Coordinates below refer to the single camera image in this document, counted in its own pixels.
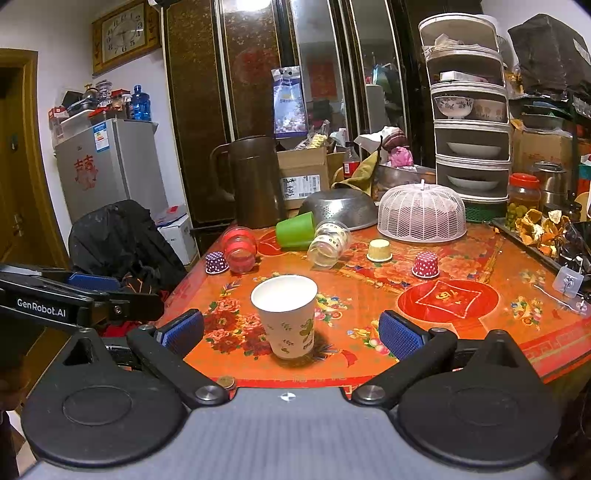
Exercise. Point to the cardboard box with label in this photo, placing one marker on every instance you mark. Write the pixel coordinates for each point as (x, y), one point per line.
(302, 170)

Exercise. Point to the blue and white plastic bag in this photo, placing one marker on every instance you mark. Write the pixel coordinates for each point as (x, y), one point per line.
(288, 101)

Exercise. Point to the white plate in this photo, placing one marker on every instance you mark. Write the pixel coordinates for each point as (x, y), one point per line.
(473, 149)
(473, 182)

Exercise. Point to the clear adhesive hook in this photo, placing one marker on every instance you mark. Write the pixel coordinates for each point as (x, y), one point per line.
(567, 279)

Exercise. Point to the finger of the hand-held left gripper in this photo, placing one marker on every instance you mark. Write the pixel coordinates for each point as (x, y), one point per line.
(90, 281)
(138, 305)

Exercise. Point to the metal colander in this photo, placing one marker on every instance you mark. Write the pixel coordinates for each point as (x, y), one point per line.
(341, 207)

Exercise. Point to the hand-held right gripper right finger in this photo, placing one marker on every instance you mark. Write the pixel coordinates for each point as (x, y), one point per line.
(401, 337)

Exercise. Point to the red polka dot baking cup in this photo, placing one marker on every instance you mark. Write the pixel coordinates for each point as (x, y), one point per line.
(425, 265)

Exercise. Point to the pink cloth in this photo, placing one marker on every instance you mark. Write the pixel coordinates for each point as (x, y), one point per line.
(400, 157)

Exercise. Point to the purple polka dot baking cup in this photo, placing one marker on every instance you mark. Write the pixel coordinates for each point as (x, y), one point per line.
(216, 264)

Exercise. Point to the white tiered dish rack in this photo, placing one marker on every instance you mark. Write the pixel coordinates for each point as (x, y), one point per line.
(471, 123)

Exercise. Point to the beige ceramic bowl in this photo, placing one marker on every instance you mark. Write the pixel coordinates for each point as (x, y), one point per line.
(490, 110)

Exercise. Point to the coin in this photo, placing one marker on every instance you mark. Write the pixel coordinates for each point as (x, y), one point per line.
(226, 381)

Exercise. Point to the floral paper cup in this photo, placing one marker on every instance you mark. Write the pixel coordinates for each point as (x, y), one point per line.
(286, 323)

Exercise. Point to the dark tray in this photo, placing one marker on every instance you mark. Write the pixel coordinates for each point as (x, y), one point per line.
(508, 233)

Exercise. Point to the white carton box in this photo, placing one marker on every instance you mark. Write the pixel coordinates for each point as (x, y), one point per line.
(178, 235)

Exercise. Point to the large cardboard box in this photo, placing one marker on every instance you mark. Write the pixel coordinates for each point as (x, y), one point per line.
(540, 150)

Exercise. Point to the white plastic food cover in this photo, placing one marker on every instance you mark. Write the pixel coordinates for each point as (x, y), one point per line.
(420, 212)

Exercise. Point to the olive green cloth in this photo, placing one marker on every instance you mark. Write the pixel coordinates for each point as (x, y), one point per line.
(362, 177)

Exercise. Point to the metal kettle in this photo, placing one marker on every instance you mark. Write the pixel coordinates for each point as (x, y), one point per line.
(550, 182)

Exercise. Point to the patterned ceramic bowl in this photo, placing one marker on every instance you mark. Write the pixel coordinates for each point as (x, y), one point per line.
(453, 108)

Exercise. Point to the wooden door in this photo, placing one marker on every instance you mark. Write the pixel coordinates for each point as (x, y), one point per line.
(23, 184)

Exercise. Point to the metal basin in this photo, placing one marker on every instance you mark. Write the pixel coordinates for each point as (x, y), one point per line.
(401, 177)

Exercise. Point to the red lid glass jar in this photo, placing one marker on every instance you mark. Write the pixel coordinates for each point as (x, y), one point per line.
(524, 198)

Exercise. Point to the red plastic cup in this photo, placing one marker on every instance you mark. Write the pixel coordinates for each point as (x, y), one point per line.
(240, 251)

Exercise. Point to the grey refrigerator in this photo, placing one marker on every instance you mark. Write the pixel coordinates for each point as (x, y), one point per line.
(111, 166)

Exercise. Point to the dark mirrored wardrobe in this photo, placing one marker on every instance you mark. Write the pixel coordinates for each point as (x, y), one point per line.
(194, 92)

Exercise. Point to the framed wall clock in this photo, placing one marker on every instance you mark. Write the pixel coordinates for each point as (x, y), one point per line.
(124, 34)

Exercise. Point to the clear plastic cup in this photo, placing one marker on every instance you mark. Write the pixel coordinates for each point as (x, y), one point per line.
(328, 244)

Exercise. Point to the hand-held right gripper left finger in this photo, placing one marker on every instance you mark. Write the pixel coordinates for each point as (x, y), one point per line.
(184, 332)

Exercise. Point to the pile of orange peels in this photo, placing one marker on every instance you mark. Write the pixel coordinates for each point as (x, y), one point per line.
(538, 228)

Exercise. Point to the brown plastic pitcher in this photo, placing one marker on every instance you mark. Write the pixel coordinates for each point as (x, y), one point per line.
(254, 184)

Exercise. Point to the green plastic cup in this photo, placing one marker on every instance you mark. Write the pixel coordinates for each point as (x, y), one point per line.
(295, 230)

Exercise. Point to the orange floral tablecloth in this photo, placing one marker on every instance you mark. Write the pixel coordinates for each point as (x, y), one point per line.
(461, 295)

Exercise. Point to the black jacket on chair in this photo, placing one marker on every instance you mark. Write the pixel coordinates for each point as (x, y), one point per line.
(115, 240)

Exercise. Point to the black bag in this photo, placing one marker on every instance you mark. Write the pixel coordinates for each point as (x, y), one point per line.
(549, 55)

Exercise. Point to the blue water bottle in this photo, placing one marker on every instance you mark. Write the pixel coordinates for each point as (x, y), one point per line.
(141, 104)

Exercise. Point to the small yellow cup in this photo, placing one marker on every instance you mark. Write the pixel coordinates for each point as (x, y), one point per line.
(379, 251)

